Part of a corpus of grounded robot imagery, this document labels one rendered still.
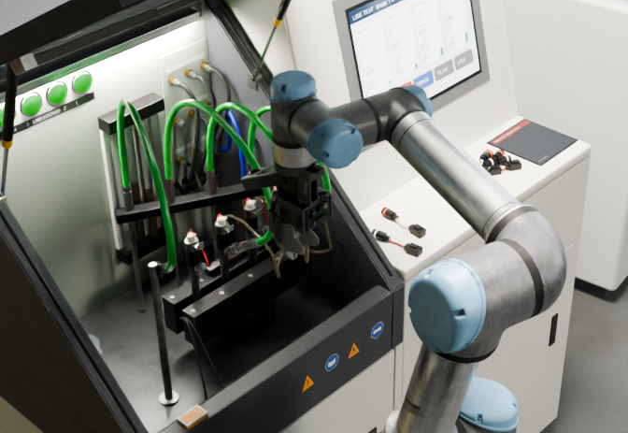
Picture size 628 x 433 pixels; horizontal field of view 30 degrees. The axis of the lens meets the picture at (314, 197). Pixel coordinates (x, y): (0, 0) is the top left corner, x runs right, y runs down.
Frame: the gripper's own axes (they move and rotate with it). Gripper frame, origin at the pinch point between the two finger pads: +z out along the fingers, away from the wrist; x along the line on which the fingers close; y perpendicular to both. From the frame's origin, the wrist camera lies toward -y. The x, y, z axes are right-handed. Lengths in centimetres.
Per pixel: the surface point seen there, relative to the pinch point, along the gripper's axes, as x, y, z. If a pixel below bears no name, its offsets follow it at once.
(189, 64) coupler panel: 25, -56, -8
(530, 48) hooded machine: 160, -59, 39
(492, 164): 78, -13, 23
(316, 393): 7.8, -2.3, 41.0
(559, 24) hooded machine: 161, -50, 28
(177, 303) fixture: -4.2, -29.5, 25.6
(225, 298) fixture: 3.5, -23.3, 25.5
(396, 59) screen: 64, -31, -3
